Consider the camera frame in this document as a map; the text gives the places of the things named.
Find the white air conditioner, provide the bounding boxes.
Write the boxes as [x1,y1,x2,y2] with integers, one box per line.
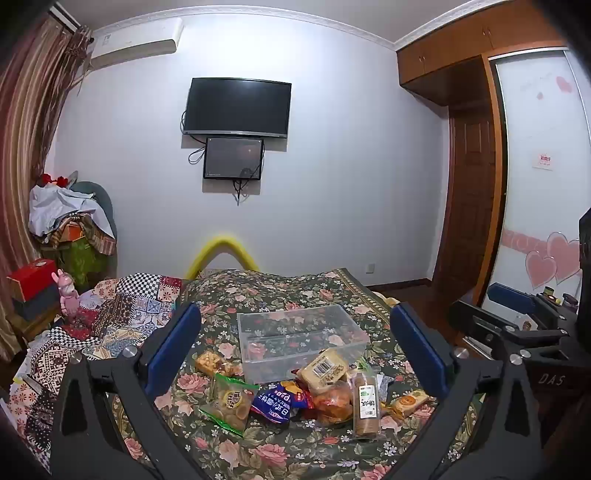
[90,18,185,71]

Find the orange meat floss bread packet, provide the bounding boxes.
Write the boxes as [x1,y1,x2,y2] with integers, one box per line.
[307,381,356,428]

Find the pink plush toy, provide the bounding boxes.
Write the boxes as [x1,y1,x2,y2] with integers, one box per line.
[52,269,82,320]

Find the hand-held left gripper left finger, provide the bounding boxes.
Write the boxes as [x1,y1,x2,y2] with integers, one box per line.
[50,302,218,480]

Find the red box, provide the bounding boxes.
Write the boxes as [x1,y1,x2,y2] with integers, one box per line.
[7,258,61,301]

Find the beige barcode bread packet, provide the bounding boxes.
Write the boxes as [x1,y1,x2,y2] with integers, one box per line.
[295,348,350,393]

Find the patchwork quilt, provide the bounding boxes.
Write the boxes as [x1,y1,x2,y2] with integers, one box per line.
[9,272,185,467]

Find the yellow cake packet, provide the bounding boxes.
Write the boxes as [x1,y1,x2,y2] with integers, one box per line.
[195,351,241,377]

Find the orange label pastry packet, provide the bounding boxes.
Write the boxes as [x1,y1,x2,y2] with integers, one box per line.
[388,389,430,418]

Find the floral blanket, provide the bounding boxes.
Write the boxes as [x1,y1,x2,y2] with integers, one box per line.
[111,268,481,480]

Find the brown sliced bread packet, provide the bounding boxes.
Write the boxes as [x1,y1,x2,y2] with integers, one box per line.
[352,373,382,439]

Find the wall television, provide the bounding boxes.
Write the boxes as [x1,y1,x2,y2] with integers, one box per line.
[181,78,293,139]

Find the yellow foam tube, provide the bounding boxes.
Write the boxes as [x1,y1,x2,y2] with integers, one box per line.
[187,233,259,280]

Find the wooden door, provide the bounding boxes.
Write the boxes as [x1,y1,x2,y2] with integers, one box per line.
[433,105,498,301]

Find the white sliding wardrobe door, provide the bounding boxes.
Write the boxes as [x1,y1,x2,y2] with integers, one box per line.
[487,48,591,317]

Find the small wall monitor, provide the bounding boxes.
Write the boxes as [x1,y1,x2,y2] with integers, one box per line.
[203,137,265,181]

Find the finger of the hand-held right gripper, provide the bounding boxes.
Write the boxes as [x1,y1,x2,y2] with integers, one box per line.
[487,282,561,331]
[449,299,525,352]

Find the dark box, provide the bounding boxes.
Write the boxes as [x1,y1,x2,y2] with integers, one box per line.
[11,284,63,322]

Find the blue snack packet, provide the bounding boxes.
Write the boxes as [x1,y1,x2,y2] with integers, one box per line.
[249,382,296,423]

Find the green patterned cloth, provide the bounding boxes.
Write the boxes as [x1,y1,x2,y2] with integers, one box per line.
[61,235,112,289]

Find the clear plastic storage box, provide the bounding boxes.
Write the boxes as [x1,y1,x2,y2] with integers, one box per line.
[237,304,371,385]

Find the beige cloth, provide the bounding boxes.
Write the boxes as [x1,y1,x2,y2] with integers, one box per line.
[369,291,403,309]

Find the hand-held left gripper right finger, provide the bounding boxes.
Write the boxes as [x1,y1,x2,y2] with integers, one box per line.
[388,302,549,480]

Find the grey chair back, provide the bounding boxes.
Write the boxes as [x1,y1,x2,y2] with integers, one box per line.
[69,181,119,241]

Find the pink heart stickers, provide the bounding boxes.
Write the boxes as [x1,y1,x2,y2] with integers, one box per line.
[502,228,583,291]

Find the striped brown curtain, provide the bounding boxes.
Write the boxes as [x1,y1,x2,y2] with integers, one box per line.
[0,14,93,379]

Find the wooden nightstand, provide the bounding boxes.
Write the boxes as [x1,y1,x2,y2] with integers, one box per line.
[8,300,63,344]

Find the pile of clothes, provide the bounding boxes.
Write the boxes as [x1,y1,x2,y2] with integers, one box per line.
[28,173,117,259]

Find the wooden overhead cabinet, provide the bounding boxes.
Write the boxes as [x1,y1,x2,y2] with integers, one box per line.
[396,14,568,108]

